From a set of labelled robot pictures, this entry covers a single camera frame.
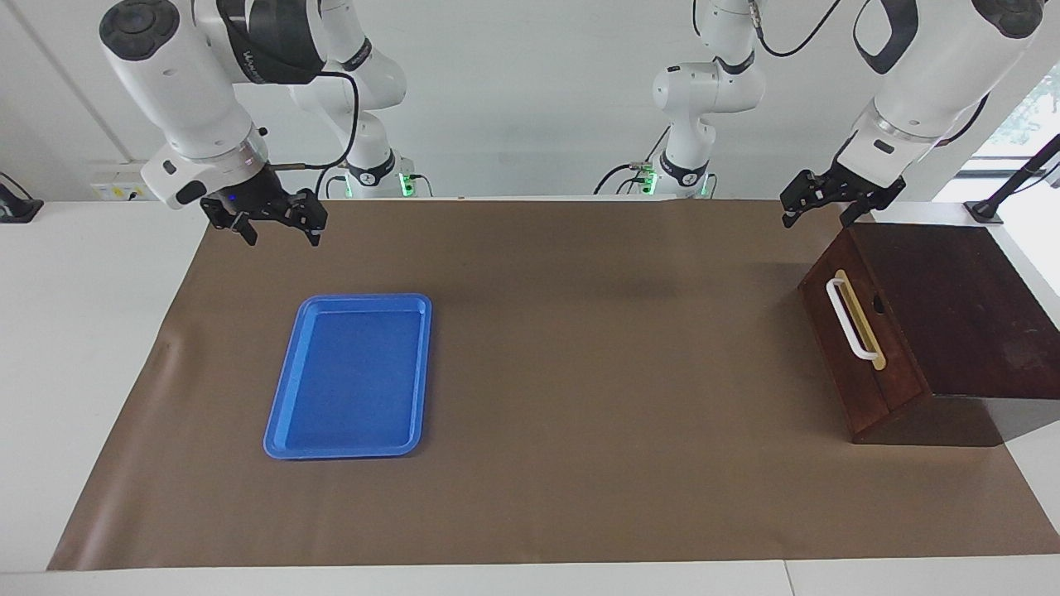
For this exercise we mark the brown table mat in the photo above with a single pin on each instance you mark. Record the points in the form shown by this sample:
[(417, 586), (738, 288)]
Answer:
[(580, 397)]

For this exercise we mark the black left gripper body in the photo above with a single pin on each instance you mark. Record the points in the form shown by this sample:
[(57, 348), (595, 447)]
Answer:
[(840, 189)]

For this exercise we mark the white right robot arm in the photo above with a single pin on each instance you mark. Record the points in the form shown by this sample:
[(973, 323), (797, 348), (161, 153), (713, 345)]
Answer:
[(182, 83)]

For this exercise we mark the black stand base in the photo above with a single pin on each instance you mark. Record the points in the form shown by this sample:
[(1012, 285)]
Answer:
[(16, 209)]

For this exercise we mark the blue plastic tray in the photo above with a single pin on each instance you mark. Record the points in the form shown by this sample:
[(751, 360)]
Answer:
[(352, 377)]

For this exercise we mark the white wall socket box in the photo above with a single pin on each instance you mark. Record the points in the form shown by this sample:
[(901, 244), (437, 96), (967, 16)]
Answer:
[(116, 182)]

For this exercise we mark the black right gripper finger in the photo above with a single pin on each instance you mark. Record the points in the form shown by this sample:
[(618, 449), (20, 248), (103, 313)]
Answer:
[(247, 232), (314, 230)]

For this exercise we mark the dark wooden cabinet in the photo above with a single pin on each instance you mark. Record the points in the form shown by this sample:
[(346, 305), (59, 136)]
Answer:
[(961, 314)]

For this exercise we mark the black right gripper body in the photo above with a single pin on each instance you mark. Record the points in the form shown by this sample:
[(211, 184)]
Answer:
[(257, 199)]

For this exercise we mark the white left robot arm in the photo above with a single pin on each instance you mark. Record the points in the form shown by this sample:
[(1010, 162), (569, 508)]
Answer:
[(936, 74)]

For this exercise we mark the bright window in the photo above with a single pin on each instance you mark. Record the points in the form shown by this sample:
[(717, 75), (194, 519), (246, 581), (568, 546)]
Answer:
[(1031, 116)]

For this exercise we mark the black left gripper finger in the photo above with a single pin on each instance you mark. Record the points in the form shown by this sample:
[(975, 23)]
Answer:
[(851, 215), (790, 218)]

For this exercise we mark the black angled camera stand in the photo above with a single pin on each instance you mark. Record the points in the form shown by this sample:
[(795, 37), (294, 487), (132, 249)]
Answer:
[(1014, 186)]

